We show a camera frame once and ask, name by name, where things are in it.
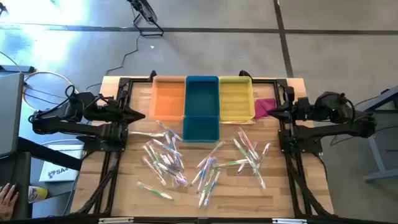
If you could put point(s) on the silver table bracket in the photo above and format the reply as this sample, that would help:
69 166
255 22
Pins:
115 220
289 221

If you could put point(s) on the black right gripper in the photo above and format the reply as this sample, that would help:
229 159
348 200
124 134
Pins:
301 110

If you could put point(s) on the orange plastic bin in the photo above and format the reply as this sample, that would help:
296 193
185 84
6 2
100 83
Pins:
168 96

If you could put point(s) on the yellow white can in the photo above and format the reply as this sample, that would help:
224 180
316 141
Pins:
37 194

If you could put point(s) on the black table clamp knob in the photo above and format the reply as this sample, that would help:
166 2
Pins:
152 74
244 74

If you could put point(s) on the orange wrapped toothbrush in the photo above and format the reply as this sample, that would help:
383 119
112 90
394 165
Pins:
210 155

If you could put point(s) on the white wrapped toothbrush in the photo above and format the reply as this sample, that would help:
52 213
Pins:
146 134

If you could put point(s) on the person's hand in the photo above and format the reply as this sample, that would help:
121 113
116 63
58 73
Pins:
7 202

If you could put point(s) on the red toothbrush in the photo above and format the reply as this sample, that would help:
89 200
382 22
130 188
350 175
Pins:
154 171
248 143

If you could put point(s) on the magenta cloth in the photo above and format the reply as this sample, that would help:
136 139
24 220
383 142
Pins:
264 107

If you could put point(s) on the small teal plastic bin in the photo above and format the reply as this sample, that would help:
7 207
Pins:
200 129

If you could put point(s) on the large teal plastic bin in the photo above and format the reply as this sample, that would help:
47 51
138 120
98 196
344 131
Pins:
202 96

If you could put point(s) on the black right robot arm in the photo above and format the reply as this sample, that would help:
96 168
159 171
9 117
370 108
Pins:
342 129

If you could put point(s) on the workbench with blue legs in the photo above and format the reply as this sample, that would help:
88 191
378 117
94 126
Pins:
381 97

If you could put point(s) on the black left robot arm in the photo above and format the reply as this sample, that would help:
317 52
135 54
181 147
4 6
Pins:
68 126

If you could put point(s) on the yellow plastic bin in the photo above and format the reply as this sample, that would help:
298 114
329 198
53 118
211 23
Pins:
236 99

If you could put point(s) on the black side desk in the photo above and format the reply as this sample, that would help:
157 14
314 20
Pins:
18 174

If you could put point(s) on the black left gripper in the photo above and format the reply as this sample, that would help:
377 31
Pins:
115 113

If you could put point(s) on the white printed box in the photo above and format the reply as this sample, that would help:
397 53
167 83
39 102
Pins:
62 168

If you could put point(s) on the black floor fan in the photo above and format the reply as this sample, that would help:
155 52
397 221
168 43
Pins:
146 12

